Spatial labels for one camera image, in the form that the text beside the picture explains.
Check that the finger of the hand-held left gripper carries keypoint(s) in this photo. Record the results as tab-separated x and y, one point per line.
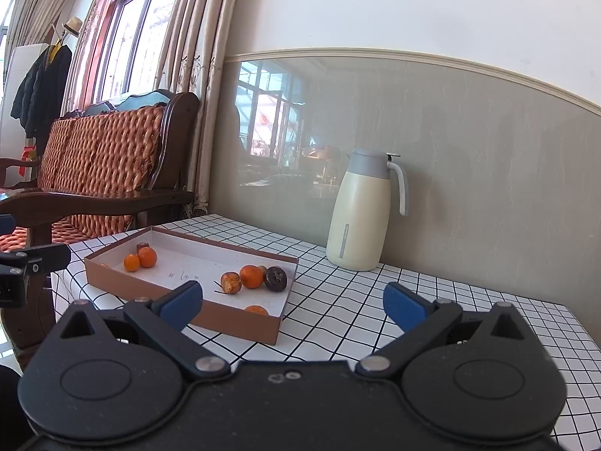
47	257
6	224

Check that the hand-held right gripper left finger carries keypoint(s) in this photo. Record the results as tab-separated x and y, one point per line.
181	305

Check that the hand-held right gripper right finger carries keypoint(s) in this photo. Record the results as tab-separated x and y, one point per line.
404	307

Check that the brown cardboard box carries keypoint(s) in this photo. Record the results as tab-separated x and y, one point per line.
197	258

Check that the orange-brown wrinkled fruit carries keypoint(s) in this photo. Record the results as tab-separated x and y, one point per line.
231	283

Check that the orange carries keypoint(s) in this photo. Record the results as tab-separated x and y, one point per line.
132	262
257	310
251	276
147	257

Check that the dark brown fruit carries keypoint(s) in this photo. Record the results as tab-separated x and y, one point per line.
275	278

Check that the white checked tablecloth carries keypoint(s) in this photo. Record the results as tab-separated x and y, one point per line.
338	300

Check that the red hanging ornament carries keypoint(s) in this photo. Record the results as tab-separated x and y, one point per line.
28	155

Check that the cream thermos jug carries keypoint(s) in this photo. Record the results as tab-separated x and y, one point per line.
357	225

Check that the wooden sofa with orange cushions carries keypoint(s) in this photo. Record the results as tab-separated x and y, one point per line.
103	150

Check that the black coat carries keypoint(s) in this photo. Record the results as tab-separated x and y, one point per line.
42	89

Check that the white cabinet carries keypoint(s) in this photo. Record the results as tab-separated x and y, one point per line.
19	65

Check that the yellow garment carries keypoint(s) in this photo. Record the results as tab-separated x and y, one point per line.
56	49

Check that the straw hat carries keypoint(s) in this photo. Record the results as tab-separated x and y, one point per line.
73	26

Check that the window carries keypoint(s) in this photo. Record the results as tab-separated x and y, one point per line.
136	23

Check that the beige patterned curtain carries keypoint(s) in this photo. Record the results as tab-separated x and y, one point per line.
202	33

